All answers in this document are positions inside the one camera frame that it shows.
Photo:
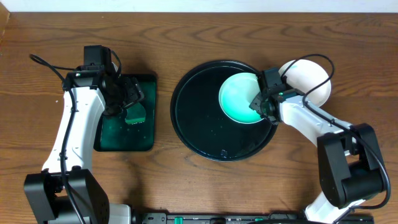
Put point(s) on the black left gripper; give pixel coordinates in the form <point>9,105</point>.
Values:
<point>131,93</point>

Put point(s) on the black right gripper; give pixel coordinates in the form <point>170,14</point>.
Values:
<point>255,104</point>

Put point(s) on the green scrub sponge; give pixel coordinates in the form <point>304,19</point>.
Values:
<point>135,114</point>

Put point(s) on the pale green plate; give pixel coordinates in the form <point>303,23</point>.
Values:
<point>235,96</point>

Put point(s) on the white plate with green stain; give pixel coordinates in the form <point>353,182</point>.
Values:
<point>305,75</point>

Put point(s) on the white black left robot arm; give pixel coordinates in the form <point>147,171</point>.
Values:
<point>66,191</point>

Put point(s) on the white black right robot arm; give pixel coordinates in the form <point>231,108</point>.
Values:
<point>351,168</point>

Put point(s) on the black rectangular water tray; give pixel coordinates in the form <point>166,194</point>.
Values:
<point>113,134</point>

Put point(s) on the round black serving tray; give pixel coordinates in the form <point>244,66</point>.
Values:
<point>200,123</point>

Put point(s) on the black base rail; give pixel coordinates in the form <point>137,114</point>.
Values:
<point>164,218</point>

